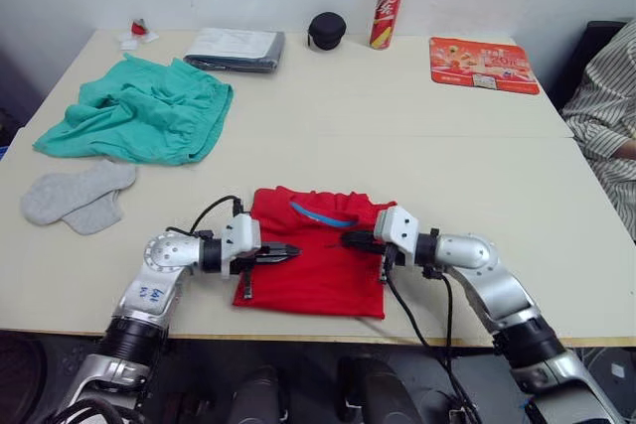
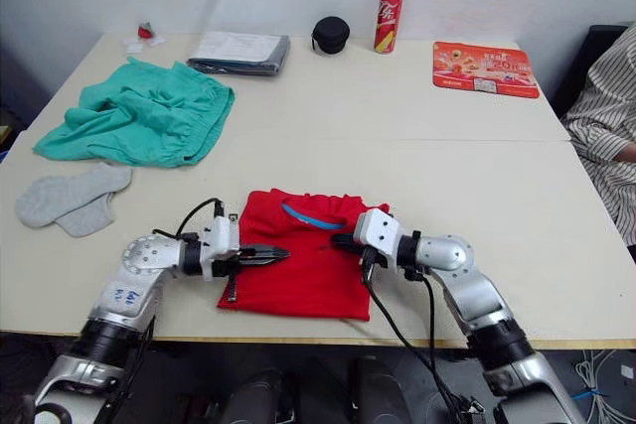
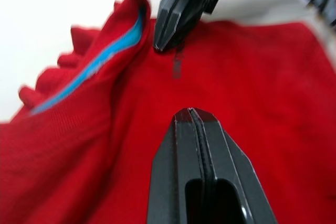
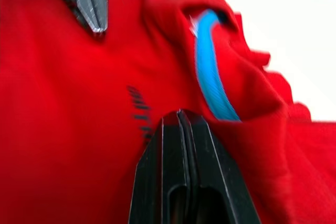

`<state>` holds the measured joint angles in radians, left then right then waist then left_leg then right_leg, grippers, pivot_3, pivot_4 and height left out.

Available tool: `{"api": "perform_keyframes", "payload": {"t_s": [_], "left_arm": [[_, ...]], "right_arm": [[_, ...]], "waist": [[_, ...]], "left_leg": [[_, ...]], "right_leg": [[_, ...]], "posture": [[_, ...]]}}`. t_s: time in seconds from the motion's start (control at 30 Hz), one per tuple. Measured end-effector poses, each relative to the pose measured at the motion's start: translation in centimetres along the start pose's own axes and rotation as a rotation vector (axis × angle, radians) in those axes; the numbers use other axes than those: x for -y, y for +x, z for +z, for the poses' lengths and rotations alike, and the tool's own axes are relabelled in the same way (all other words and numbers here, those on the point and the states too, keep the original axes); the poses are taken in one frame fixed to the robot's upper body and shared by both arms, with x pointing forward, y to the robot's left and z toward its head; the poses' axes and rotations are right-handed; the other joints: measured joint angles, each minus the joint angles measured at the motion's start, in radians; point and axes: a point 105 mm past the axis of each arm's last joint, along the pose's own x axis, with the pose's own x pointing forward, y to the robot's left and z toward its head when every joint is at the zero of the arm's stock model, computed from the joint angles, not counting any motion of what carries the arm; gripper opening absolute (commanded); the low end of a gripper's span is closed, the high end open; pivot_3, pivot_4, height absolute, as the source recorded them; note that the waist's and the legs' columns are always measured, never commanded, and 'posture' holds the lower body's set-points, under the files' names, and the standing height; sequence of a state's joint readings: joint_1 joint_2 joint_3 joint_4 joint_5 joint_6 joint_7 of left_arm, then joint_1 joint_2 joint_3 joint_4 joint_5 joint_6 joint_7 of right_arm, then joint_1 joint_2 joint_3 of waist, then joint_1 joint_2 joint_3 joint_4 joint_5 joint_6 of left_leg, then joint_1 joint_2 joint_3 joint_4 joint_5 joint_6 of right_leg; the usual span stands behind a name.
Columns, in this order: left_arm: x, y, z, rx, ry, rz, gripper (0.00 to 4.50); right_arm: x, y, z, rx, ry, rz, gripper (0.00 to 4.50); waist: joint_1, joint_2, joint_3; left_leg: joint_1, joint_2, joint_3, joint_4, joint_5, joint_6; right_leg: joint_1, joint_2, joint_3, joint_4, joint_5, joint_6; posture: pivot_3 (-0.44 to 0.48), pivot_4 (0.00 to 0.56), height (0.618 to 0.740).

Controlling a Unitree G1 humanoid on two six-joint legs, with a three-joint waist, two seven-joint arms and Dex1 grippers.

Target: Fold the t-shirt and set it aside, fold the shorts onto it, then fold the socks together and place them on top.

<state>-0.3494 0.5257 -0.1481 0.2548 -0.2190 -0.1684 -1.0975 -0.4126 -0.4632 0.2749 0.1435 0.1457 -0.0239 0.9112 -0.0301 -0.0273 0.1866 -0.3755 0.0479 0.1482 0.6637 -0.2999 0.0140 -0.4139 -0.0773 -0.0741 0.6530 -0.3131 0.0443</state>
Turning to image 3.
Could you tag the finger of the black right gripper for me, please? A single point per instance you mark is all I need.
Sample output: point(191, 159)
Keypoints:
point(168, 22)

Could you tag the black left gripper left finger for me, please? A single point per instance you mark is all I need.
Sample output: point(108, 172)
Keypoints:
point(173, 171)

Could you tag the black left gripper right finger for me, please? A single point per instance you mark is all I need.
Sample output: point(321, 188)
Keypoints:
point(231, 171)

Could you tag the red t-shirt with blue collar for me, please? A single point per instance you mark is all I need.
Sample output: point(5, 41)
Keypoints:
point(236, 98)

